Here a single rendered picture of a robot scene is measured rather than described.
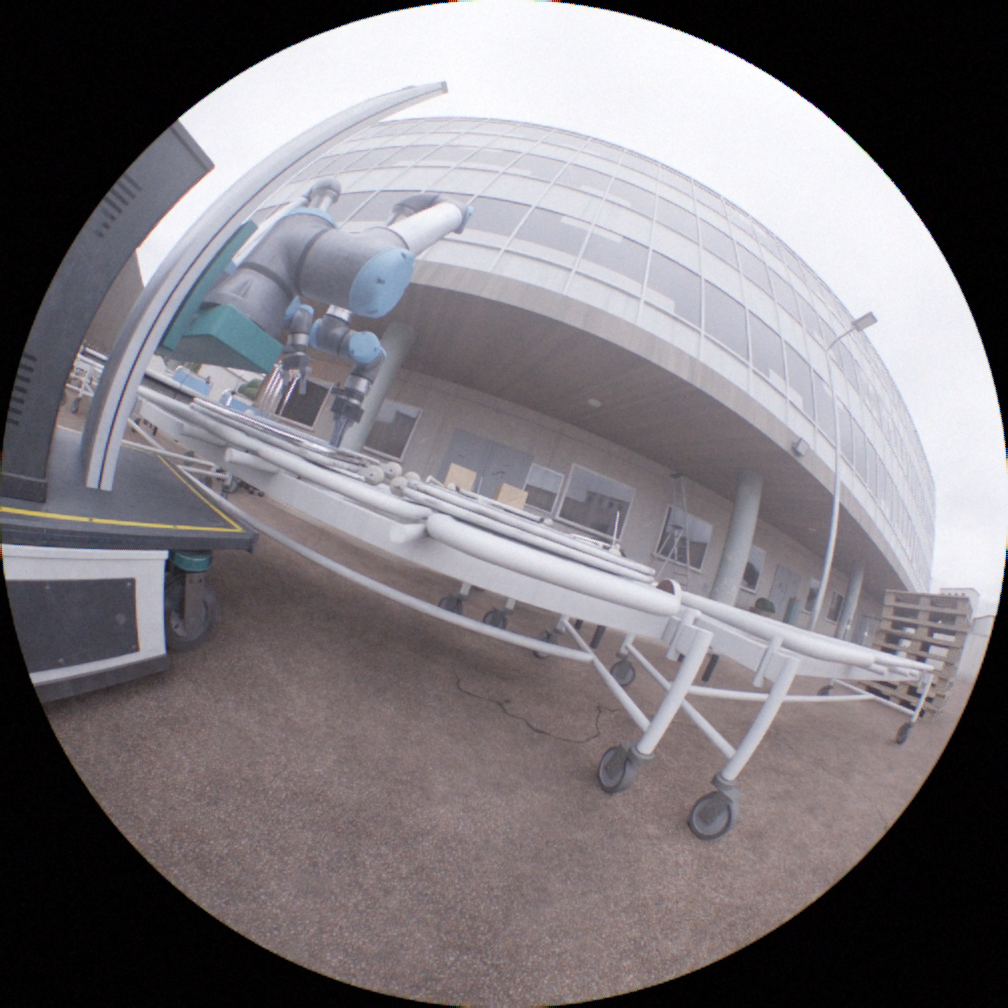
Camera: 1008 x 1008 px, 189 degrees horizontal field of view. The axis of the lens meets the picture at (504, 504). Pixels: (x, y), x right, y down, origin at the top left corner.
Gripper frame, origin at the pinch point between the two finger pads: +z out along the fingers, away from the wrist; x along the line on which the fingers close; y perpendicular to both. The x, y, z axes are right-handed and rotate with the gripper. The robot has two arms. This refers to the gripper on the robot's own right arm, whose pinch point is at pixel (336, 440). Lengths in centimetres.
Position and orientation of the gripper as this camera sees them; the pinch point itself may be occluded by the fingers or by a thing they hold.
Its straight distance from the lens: 106.3
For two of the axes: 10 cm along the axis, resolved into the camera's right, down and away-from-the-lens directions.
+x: 0.2, 0.0, 10.0
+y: 9.4, 3.4, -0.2
